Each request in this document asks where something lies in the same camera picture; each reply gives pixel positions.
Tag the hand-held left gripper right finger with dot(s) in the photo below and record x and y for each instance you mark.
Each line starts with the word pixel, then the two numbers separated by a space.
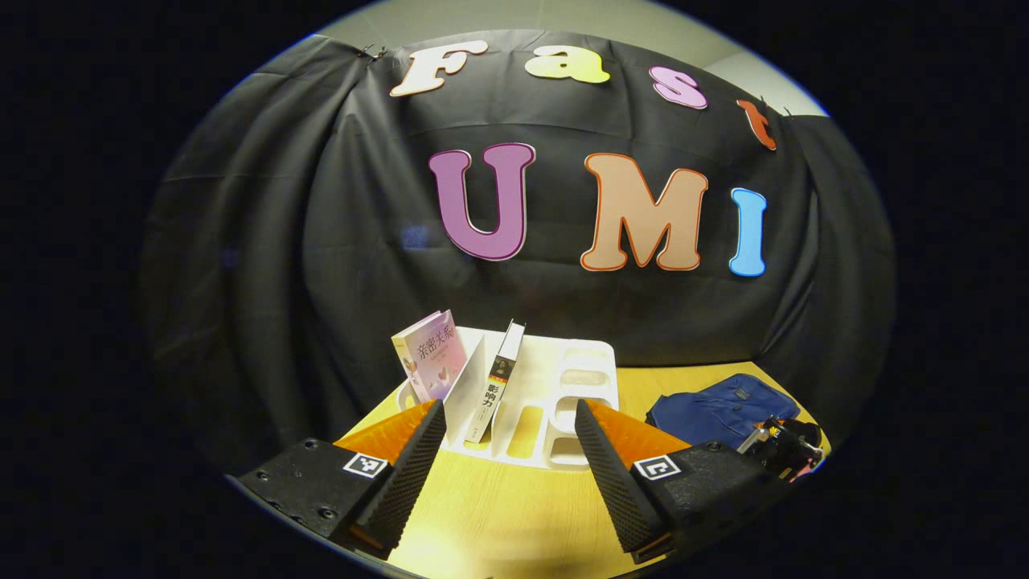
pixel 615 482

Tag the white plastic bookshelf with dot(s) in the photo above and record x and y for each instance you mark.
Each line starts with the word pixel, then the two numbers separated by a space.
pixel 563 386

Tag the grey face cover book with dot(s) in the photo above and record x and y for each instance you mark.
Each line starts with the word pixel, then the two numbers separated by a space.
pixel 497 386

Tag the metal binder clip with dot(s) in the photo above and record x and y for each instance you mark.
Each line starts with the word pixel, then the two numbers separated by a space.
pixel 785 109
pixel 371 51

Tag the black backdrop cloth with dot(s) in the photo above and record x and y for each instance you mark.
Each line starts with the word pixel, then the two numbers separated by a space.
pixel 281 241

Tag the blue schoolbag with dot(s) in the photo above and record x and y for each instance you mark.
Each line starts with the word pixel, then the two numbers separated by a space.
pixel 723 406

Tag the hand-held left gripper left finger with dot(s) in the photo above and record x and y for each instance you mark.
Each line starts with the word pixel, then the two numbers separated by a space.
pixel 406 474

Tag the pink book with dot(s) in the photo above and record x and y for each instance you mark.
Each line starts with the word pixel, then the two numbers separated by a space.
pixel 434 358

